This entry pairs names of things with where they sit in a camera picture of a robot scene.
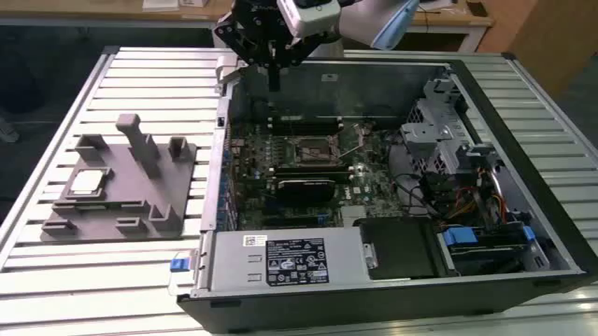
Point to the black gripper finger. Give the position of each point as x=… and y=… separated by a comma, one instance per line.
x=233, y=35
x=303, y=49

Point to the silver CPU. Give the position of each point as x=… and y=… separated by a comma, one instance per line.
x=85, y=182

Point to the CPU socket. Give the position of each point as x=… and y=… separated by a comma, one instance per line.
x=317, y=148

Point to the small white label sticker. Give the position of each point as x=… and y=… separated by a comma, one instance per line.
x=329, y=77

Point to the white box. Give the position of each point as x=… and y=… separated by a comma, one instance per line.
x=193, y=3
x=158, y=4

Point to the wooden desk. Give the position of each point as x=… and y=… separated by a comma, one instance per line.
x=140, y=14

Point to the silver metal drive cage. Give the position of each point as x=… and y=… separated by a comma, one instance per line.
x=429, y=133

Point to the black graphics card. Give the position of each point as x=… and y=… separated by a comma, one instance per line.
x=305, y=190

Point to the green motherboard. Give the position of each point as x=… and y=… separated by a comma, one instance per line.
x=377, y=196

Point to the small silver heatsink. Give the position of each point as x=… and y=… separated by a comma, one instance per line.
x=352, y=212

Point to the black expansion slot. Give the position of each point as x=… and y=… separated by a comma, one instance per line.
x=289, y=221

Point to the grey parts rack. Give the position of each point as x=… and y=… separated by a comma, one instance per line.
x=121, y=196

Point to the wooden cabinet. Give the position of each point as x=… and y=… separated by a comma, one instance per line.
x=551, y=35

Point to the grey metal leg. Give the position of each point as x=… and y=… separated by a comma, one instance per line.
x=8, y=133

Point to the green RAM stick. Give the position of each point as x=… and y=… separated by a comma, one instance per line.
x=93, y=206

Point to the black plastic shroud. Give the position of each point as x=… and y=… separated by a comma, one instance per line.
x=401, y=248

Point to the hard disk in blue carrier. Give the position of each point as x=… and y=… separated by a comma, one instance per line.
x=459, y=238

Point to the silver power supply unit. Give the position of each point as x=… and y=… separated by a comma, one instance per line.
x=233, y=266

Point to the black PC case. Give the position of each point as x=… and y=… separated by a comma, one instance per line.
x=373, y=315

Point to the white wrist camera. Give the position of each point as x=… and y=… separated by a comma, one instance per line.
x=312, y=17

